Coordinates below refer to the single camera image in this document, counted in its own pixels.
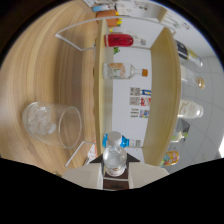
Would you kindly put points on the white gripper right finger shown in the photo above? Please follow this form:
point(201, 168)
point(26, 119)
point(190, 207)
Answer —
point(146, 175)

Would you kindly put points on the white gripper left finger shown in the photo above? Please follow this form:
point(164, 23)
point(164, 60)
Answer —
point(83, 176)

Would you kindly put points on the black silver soda water can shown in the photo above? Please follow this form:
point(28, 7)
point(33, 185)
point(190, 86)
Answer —
point(188, 53)

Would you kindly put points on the white paper sheet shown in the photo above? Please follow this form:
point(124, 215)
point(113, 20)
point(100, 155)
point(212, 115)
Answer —
point(91, 153)

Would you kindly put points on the yellow drink can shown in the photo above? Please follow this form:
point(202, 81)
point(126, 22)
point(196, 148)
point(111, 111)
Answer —
point(170, 158)

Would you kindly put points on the clear bottle with green cap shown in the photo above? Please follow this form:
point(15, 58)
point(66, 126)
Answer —
point(179, 135)

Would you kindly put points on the clear glass with ice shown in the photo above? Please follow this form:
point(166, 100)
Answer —
point(50, 124)

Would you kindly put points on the two-tier wooden shelf rack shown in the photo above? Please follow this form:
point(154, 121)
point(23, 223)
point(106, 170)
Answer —
point(166, 83)

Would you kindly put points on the clear bottle with cork lid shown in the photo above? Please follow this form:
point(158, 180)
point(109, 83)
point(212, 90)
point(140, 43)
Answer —
point(192, 79)

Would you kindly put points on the clear bottle with orange cap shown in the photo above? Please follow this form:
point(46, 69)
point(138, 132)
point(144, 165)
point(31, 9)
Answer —
point(120, 71)

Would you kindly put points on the red liquid bottle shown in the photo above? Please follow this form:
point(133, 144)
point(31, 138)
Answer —
point(120, 40)

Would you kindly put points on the light blue small bottle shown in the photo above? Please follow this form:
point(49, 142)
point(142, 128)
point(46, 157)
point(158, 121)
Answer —
point(103, 7)

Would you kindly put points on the red wall poster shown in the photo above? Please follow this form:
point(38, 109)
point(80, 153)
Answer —
point(145, 101)

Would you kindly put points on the blue wall poster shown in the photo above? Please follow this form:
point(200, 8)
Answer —
point(146, 92)

